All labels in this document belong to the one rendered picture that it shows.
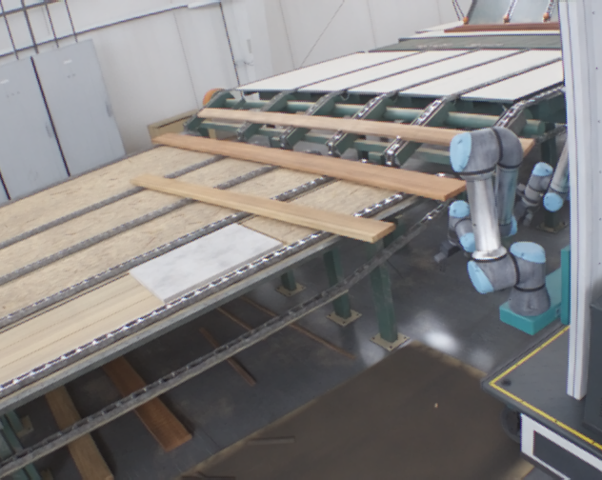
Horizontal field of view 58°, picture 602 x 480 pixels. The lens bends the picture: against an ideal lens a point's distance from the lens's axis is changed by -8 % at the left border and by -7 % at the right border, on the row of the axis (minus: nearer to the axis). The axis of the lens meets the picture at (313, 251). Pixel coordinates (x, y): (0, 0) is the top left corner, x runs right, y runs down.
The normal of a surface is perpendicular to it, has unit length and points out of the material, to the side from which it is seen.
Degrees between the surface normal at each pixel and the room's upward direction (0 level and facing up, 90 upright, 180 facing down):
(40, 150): 90
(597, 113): 90
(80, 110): 90
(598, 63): 90
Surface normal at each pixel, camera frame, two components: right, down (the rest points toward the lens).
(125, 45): 0.56, 0.18
